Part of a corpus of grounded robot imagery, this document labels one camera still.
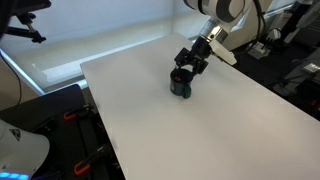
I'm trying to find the dark teal mug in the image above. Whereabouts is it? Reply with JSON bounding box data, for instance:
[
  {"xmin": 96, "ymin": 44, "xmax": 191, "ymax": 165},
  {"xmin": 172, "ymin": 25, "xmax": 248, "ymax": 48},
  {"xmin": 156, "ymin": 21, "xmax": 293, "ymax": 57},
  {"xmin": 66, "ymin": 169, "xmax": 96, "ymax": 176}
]
[{"xmin": 168, "ymin": 68, "xmax": 194, "ymax": 100}]

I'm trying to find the black camera device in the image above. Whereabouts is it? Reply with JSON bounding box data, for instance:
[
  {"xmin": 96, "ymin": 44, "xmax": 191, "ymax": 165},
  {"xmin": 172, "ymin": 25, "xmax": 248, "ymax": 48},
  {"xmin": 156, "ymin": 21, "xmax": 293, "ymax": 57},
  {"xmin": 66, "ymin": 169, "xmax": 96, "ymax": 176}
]
[{"xmin": 0, "ymin": 0, "xmax": 53, "ymax": 18}]

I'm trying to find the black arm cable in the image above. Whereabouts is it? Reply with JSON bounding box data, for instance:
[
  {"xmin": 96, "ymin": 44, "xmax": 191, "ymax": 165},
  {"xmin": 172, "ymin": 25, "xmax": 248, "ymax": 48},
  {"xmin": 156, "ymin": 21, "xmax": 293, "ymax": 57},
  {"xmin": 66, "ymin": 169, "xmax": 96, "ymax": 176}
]
[{"xmin": 252, "ymin": 0, "xmax": 268, "ymax": 43}]

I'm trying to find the white box on floor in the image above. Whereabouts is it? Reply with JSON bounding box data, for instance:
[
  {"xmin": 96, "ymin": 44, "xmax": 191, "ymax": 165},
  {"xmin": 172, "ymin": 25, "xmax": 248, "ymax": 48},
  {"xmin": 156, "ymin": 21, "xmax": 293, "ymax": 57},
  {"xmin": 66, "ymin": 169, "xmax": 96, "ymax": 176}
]
[{"xmin": 246, "ymin": 40, "xmax": 272, "ymax": 61}]

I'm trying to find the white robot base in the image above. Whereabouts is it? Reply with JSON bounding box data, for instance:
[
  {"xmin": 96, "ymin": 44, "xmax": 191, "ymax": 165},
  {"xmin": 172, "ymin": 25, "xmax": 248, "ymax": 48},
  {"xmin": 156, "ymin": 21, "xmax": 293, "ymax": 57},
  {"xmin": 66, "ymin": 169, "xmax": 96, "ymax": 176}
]
[{"xmin": 0, "ymin": 119, "xmax": 51, "ymax": 180}]

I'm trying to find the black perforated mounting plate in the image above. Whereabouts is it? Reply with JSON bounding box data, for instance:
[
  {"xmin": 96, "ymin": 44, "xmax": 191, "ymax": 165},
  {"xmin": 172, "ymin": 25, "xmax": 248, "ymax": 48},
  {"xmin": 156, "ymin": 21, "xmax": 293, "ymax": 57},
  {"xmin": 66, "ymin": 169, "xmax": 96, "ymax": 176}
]
[{"xmin": 43, "ymin": 111, "xmax": 113, "ymax": 180}]

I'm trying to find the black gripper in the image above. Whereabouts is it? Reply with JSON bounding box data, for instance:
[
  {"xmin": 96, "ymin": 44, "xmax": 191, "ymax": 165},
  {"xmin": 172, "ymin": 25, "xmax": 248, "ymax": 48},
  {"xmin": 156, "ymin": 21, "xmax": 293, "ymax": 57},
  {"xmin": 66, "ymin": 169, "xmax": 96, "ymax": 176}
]
[{"xmin": 173, "ymin": 35, "xmax": 214, "ymax": 77}]

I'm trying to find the thin black hanging cable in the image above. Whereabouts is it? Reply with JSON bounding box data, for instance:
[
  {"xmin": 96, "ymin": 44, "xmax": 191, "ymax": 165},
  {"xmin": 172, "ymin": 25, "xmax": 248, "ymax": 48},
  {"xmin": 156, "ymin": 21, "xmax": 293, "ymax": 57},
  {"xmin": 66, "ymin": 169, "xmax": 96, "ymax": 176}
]
[{"xmin": 0, "ymin": 53, "xmax": 23, "ymax": 106}]

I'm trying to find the black robot stand top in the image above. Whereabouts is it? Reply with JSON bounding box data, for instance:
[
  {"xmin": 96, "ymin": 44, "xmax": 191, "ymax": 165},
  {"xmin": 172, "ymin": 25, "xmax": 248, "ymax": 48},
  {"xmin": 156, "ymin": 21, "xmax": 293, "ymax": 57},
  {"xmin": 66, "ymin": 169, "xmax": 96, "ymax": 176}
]
[{"xmin": 0, "ymin": 83, "xmax": 127, "ymax": 180}]

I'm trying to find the black clamp orange handle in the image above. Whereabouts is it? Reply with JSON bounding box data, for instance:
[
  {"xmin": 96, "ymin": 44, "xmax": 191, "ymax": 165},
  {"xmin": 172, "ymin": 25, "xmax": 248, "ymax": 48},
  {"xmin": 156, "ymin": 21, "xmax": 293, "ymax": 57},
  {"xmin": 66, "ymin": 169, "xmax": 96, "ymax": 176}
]
[
  {"xmin": 73, "ymin": 143, "xmax": 111, "ymax": 176},
  {"xmin": 63, "ymin": 104, "xmax": 93, "ymax": 122}
]

